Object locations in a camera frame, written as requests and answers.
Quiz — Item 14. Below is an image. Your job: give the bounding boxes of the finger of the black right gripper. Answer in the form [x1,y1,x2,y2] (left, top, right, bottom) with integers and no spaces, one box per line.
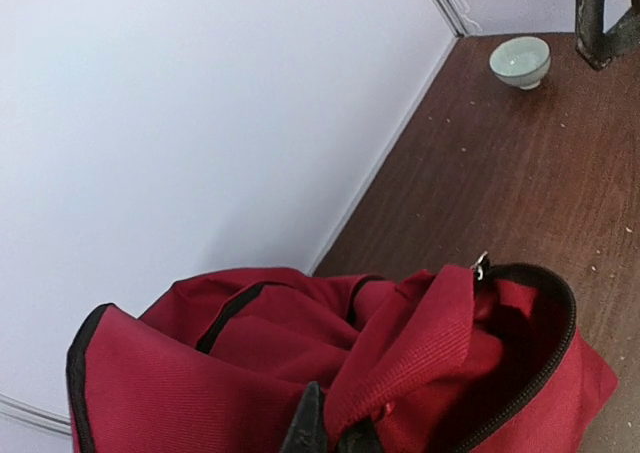
[575,0,607,69]
[602,0,639,66]

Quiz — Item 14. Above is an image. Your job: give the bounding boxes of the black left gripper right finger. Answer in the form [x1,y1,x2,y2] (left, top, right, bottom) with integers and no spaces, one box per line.
[337,417,383,453]

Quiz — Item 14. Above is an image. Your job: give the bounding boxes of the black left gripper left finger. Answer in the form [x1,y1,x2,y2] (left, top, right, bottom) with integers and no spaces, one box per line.
[280,382,328,453]

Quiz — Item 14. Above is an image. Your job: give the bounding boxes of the red student backpack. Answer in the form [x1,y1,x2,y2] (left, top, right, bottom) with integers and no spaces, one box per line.
[66,257,618,452]

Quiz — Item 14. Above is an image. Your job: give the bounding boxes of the pale blue ceramic bowl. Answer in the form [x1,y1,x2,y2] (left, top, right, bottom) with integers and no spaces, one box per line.
[489,36,551,91]

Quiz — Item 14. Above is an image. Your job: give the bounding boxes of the right aluminium frame post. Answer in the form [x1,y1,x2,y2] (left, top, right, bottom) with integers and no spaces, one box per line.
[433,0,483,38]

